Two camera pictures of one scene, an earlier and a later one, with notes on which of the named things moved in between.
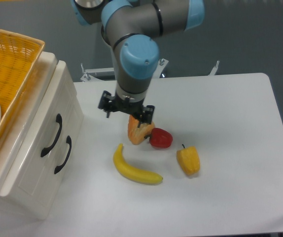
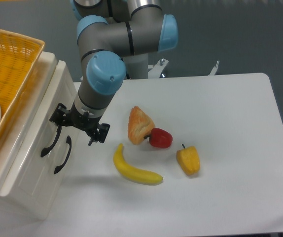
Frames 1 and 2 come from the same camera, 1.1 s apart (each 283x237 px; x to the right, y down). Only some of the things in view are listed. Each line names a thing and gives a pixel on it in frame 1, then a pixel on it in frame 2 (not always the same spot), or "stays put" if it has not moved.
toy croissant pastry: (136, 135) stays put
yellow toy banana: (132, 172) stays put
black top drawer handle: (59, 119) stays put
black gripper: (133, 108) → (88, 124)
